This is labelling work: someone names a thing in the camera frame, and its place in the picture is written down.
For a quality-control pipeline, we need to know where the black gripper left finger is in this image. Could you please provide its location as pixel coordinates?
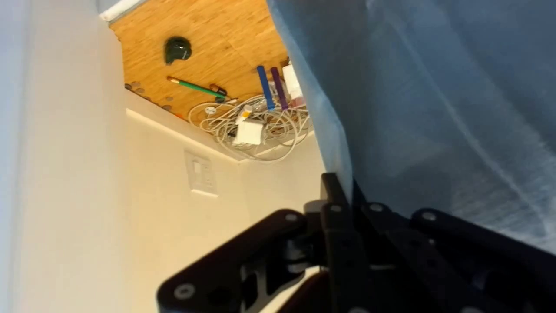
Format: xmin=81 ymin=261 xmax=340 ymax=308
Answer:
xmin=154 ymin=171 xmax=373 ymax=313

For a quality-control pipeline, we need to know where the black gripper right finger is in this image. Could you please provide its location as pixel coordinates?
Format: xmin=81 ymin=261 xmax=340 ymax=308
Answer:
xmin=352 ymin=183 xmax=556 ymax=313

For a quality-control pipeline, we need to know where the grey sheer curtain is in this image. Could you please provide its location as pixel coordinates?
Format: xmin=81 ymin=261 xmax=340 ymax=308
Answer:
xmin=265 ymin=0 xmax=556 ymax=256

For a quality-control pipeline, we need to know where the white power adapter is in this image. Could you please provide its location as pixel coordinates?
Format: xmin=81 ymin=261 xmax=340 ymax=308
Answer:
xmin=232 ymin=119 xmax=263 ymax=148

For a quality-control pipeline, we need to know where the purple pen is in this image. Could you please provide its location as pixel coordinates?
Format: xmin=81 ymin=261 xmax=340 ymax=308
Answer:
xmin=269 ymin=65 xmax=290 ymax=112

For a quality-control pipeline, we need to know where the blue pen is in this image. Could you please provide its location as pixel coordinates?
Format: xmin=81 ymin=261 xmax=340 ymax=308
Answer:
xmin=255 ymin=65 xmax=277 ymax=112

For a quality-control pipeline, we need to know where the wooden shelf board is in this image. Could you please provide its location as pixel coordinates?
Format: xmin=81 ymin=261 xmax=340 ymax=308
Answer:
xmin=97 ymin=0 xmax=317 ymax=164

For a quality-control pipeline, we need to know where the small black mouse-shaped object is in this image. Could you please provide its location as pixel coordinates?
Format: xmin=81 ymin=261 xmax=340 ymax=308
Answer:
xmin=163 ymin=35 xmax=194 ymax=66

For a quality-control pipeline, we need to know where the tangled white cable bundle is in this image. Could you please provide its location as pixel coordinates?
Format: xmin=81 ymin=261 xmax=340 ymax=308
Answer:
xmin=185 ymin=94 xmax=316 ymax=164

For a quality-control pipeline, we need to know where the white wall outlet plate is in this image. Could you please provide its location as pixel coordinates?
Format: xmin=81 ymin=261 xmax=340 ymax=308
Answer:
xmin=182 ymin=148 xmax=218 ymax=199

